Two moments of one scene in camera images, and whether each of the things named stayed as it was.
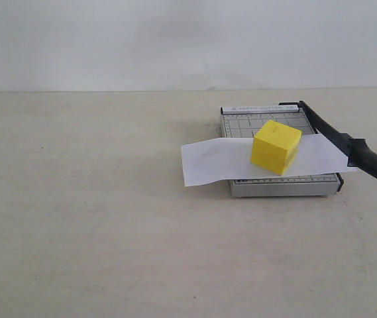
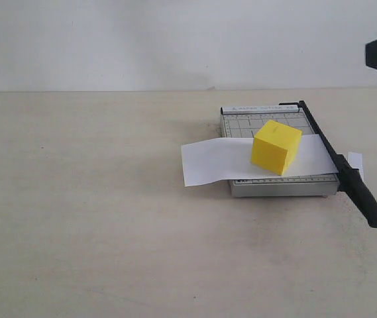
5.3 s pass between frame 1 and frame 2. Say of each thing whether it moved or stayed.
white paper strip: stayed
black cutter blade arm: moved
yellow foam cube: stayed
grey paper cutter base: stayed
